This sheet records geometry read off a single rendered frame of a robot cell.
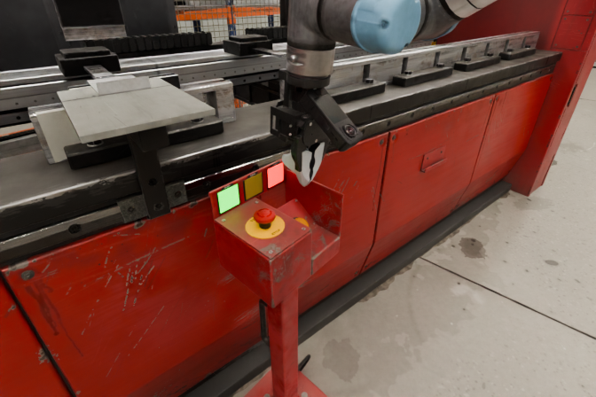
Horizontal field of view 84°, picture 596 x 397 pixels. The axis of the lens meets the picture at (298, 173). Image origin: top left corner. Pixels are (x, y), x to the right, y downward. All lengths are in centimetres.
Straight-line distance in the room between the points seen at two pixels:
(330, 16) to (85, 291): 65
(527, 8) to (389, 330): 187
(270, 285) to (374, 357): 85
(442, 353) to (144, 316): 104
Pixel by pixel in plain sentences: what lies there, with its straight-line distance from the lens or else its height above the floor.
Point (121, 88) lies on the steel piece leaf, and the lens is 67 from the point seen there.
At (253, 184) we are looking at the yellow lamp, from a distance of 67.
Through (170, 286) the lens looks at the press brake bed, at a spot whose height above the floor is 57.
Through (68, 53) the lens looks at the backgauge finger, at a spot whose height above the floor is 103.
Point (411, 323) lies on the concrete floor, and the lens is 151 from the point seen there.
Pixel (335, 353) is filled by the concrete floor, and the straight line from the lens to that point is 137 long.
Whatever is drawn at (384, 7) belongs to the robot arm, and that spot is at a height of 114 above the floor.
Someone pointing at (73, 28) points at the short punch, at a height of 110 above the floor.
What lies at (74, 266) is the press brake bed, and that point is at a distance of 73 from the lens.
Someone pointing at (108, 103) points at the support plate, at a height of 100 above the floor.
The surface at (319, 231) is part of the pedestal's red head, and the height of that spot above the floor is 70.
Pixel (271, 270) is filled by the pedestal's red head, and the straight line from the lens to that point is 57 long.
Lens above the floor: 115
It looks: 29 degrees down
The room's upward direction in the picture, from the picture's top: straight up
